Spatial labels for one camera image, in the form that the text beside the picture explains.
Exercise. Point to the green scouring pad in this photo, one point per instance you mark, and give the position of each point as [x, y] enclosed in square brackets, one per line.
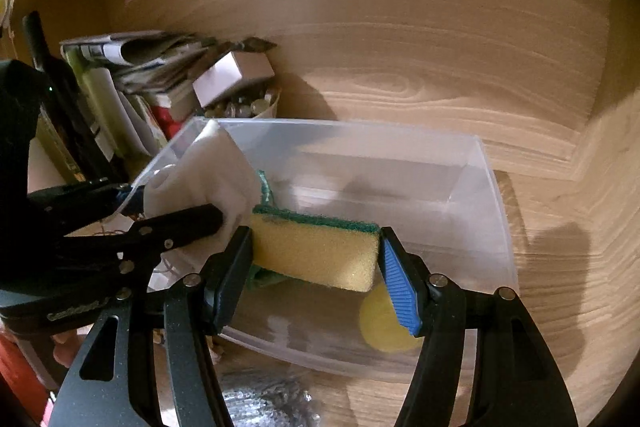
[264, 189]

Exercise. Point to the white cloth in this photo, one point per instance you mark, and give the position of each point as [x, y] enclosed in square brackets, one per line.
[215, 172]

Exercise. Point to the clear plastic bin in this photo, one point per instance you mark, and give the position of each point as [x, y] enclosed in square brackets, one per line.
[400, 177]

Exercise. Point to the silver steel wool scrubber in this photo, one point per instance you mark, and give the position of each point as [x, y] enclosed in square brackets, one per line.
[270, 402]

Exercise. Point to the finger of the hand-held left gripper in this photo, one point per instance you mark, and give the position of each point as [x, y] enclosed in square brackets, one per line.
[100, 197]
[175, 227]

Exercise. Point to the dark glass bottle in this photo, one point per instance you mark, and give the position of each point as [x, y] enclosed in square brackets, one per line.
[55, 72]

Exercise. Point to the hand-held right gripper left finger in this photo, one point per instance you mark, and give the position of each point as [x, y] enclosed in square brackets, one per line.
[231, 287]

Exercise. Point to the stack of folded newspapers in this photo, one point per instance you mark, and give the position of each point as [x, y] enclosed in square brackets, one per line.
[145, 57]

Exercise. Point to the round yellow sponge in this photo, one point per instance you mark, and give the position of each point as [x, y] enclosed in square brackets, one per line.
[380, 327]

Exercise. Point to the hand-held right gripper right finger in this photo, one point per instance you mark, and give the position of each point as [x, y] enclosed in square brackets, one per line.
[400, 287]

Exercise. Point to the person's left hand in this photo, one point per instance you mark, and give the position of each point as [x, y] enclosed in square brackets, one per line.
[67, 349]

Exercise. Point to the yellow sponge with green pad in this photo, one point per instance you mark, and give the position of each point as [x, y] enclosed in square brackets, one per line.
[310, 252]

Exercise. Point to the small white box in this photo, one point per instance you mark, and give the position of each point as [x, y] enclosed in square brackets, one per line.
[230, 74]

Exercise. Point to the red and white packet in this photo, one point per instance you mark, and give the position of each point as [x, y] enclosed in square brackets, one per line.
[167, 114]

